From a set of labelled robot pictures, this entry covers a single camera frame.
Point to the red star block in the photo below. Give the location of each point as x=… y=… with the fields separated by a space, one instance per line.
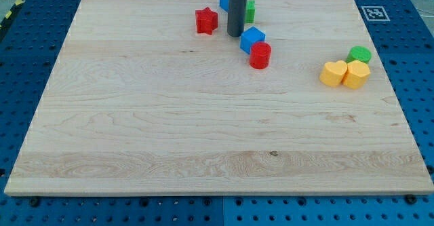
x=206 y=21

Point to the blue cube block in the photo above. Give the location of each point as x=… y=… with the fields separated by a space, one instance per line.
x=250 y=37

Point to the red cylinder block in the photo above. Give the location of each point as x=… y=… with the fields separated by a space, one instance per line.
x=260 y=54

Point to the yellow hexagon block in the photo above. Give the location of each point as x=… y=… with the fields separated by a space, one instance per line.
x=356 y=75

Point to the yellow heart block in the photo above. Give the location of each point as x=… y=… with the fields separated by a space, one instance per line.
x=333 y=73

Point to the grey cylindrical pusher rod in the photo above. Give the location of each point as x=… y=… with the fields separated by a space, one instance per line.
x=236 y=17

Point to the yellow black hazard tape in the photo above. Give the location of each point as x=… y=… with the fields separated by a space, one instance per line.
x=12 y=13

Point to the white fiducial marker tag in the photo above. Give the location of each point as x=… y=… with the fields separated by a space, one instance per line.
x=375 y=13

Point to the green cylinder block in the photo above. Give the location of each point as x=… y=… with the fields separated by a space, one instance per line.
x=359 y=53

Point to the green star block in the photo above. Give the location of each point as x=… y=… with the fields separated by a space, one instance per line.
x=250 y=11

